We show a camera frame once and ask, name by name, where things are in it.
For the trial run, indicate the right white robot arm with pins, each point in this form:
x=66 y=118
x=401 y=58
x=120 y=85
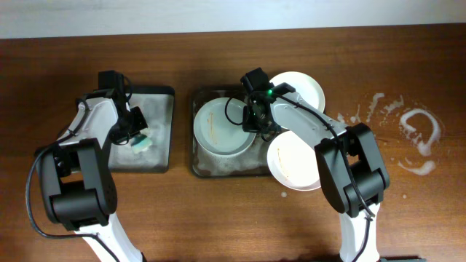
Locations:
x=353 y=176

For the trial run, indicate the green yellow sponge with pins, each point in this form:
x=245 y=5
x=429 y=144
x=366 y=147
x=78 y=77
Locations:
x=140 y=143

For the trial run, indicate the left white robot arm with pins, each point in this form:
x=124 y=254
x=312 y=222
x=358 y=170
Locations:
x=76 y=184

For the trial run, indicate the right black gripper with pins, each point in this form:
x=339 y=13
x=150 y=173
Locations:
x=251 y=121

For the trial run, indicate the white plate with red stain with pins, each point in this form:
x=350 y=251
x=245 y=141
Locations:
x=293 y=163

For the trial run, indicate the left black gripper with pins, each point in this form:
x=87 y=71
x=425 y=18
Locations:
x=136 y=121

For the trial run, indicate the right black soapy tray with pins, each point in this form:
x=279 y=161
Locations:
x=203 y=164

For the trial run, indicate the black soapy tray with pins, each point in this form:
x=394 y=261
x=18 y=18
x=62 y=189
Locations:
x=157 y=105
x=203 y=164

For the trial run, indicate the left black soapy tray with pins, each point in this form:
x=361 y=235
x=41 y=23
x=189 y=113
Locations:
x=157 y=105

